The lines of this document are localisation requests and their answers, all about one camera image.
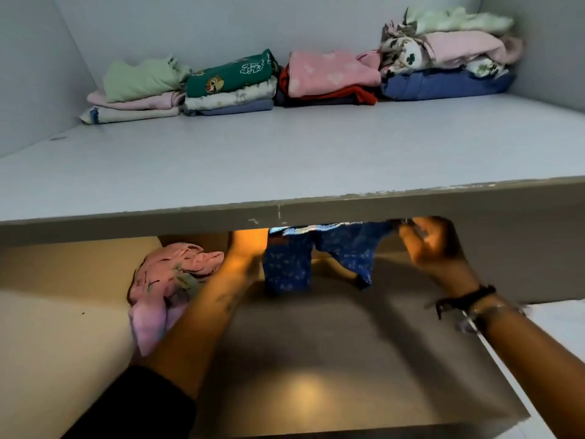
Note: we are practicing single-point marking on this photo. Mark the blue-grey folded garment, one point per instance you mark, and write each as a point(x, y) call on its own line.
point(233, 108)

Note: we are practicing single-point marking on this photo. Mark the pale green fluffy folded garment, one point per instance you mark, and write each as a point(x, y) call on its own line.
point(457, 21)

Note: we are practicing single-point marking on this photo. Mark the person's left hand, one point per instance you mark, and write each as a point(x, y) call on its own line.
point(247, 251)

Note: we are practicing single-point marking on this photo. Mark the light green folded garment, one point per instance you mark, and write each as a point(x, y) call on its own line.
point(137, 79)

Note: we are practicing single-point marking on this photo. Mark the pink fleece folded garment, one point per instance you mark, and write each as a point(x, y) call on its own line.
point(461, 47)

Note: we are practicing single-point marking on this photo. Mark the pale pink folded garment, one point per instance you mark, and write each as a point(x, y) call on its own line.
point(137, 103)

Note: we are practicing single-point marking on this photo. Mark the green cartoon print folded garment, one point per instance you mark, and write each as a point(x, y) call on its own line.
point(237, 75)

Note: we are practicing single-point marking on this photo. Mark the black wristband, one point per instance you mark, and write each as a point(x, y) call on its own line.
point(470, 299)

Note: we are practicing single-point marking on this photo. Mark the person's right forearm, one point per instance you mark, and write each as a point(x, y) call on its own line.
point(539, 370)

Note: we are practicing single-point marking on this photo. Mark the blue patterned garment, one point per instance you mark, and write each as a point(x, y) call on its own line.
point(288, 265)

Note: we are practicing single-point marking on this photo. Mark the person's right hand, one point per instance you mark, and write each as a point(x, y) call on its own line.
point(438, 251)

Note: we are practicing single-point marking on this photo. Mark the red folded garment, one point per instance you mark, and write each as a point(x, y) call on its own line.
point(349, 92)

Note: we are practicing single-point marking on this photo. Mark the cream folded garment blue trim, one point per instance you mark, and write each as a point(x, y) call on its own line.
point(128, 115)

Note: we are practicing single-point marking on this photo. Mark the dark navy folded garment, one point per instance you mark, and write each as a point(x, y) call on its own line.
point(315, 101)

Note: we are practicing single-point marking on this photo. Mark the cream patterned folded garment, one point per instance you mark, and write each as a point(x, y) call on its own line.
point(228, 99)

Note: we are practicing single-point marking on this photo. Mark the pink crumpled garment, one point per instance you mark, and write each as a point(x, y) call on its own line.
point(160, 278)

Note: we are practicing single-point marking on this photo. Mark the grey wardrobe shelf board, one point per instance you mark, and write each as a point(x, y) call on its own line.
point(292, 169)
point(329, 361)

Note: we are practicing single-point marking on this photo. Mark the white floral print folded garment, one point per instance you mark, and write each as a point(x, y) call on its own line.
point(402, 52)

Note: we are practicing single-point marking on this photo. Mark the person's right fingers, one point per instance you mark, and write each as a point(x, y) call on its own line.
point(411, 233)

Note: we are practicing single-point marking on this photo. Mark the black sleeve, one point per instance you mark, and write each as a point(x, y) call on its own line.
point(137, 406)

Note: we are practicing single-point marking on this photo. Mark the pink heart print folded garment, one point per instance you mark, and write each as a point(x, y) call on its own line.
point(329, 73)

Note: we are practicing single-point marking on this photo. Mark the person's left forearm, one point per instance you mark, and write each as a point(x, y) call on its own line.
point(201, 324)

